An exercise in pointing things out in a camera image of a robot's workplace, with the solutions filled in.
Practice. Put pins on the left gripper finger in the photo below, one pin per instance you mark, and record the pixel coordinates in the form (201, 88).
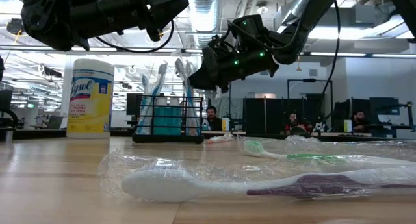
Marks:
(164, 11)
(153, 33)

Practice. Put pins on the teal mouthwash bottle white cap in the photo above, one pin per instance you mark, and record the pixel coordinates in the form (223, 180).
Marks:
(161, 120)
(175, 120)

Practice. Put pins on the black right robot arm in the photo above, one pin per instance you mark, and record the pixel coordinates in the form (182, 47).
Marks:
(312, 16)

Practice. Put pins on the person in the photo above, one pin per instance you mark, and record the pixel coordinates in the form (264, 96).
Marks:
(294, 121)
(212, 118)
(359, 120)

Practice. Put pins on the yellow white cup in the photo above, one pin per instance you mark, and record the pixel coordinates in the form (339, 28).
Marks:
(225, 124)

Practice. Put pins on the orange white wrapped toothbrush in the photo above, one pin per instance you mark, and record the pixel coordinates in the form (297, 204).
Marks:
(222, 139)

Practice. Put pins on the black partition panels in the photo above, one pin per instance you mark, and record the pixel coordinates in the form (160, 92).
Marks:
(276, 117)

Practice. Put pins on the long ceiling light strip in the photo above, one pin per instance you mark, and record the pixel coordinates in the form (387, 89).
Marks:
(341, 54)

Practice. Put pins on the yellow white wipes canister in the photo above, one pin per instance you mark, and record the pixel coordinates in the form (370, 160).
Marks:
(91, 113)

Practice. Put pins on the purple white wrapped toothbrush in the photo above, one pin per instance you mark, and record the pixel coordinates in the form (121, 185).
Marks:
(162, 186)

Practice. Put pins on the grey laptop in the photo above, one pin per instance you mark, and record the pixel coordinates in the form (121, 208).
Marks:
(53, 121)

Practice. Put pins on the green white cup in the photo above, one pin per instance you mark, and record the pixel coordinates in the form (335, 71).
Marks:
(347, 126)

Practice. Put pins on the dark office chair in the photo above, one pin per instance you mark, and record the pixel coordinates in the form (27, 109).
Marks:
(5, 100)

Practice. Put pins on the blue grey monitor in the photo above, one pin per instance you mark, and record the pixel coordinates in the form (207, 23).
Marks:
(385, 105)

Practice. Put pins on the black stand frame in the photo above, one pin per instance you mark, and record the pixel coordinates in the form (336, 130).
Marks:
(308, 80)
(230, 113)

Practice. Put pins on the round silver ceiling duct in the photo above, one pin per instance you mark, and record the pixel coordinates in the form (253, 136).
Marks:
(204, 16)

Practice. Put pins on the slanted silver ceiling duct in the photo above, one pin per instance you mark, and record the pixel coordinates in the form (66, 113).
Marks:
(297, 0)

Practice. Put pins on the hanging ceiling camera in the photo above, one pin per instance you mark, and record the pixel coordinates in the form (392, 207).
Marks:
(13, 26)

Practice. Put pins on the black aluminium table frame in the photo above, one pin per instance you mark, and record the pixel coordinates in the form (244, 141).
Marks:
(357, 139)

